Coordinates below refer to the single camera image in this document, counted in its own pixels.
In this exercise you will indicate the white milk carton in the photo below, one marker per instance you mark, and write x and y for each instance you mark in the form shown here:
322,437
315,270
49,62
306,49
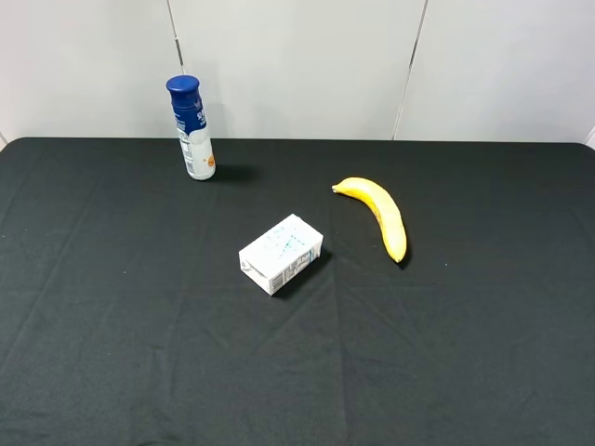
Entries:
278,255

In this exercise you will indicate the blue capped white bottle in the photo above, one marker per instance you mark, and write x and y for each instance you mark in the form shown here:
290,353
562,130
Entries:
193,135

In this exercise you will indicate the black tablecloth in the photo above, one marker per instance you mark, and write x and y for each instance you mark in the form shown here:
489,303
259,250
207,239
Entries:
126,318

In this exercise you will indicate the yellow banana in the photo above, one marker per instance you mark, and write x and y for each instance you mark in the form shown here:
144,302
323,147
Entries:
383,207

